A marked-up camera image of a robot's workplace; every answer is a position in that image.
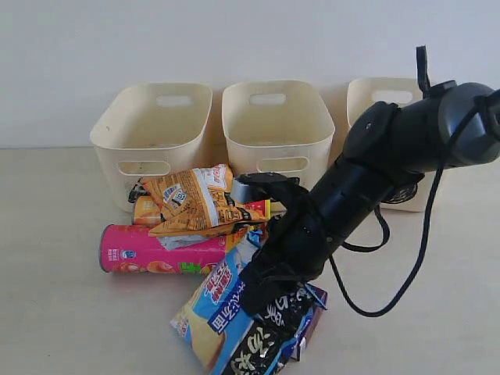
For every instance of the cream left plastic bin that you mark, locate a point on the cream left plastic bin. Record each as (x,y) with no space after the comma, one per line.
(151,130)

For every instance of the cream plastic bin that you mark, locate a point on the cream plastic bin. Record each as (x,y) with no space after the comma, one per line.
(362,93)
(151,130)
(280,126)

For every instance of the light blue snack bag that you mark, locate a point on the light blue snack bag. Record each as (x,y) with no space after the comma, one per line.
(212,321)

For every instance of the pink chips can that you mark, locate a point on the pink chips can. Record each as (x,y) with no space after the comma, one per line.
(129,249)

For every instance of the orange snack bag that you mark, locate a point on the orange snack bag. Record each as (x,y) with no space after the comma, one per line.
(197,202)

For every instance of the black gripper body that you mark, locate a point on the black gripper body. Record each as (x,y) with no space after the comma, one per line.
(294,253)

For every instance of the yellow chips can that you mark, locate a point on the yellow chips can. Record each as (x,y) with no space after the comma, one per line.
(146,212)

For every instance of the black snack bag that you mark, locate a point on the black snack bag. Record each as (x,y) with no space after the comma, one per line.
(262,349)

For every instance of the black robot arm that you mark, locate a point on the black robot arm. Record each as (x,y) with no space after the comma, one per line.
(388,148)

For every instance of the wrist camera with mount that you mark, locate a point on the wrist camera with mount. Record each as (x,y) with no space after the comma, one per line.
(276,187)

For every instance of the cream right plastic bin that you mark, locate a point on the cream right plastic bin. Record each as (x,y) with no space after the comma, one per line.
(362,93)

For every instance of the purple small box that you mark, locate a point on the purple small box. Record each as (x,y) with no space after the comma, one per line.
(305,335)

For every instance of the cream middle plastic bin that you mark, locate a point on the cream middle plastic bin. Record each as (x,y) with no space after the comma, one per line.
(280,126)

